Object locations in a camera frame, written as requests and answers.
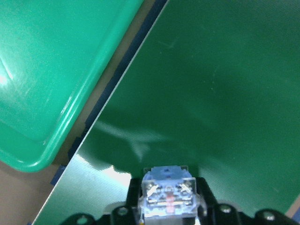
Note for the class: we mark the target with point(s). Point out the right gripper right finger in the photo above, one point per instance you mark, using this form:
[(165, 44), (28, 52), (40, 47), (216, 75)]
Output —
[(226, 214)]

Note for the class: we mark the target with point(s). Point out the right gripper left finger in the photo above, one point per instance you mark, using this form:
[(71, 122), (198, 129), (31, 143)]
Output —
[(126, 214)]

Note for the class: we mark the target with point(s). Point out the yellow push button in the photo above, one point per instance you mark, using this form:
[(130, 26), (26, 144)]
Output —
[(170, 197)]

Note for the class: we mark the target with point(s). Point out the green conveyor belt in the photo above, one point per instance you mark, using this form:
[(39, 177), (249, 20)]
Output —
[(216, 87)]

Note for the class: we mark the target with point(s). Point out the green plastic tray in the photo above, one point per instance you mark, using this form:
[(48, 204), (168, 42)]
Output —
[(52, 54)]

